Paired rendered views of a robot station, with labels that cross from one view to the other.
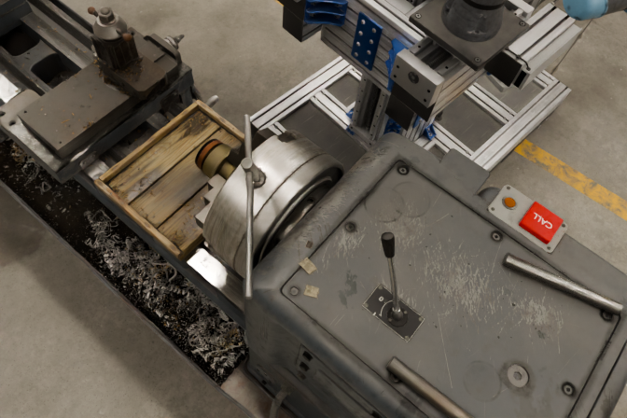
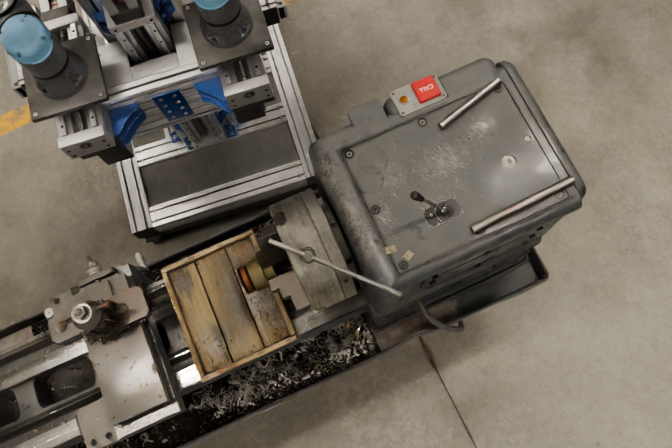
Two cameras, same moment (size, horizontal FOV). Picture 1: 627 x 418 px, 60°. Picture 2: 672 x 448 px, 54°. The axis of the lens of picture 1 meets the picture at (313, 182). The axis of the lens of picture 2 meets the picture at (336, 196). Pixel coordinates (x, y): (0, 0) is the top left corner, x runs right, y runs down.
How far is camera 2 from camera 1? 0.78 m
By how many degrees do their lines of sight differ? 22
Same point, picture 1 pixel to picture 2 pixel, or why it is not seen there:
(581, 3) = not seen: outside the picture
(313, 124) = (167, 175)
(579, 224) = (361, 5)
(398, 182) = (357, 161)
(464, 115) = not seen: hidden behind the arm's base
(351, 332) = (444, 243)
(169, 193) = (238, 326)
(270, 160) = (298, 239)
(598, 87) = not seen: outside the picture
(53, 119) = (134, 396)
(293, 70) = (83, 164)
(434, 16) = (209, 50)
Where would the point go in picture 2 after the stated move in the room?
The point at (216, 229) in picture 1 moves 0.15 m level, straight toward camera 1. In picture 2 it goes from (321, 298) to (379, 311)
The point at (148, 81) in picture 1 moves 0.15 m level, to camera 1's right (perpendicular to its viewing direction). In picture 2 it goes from (140, 303) to (173, 259)
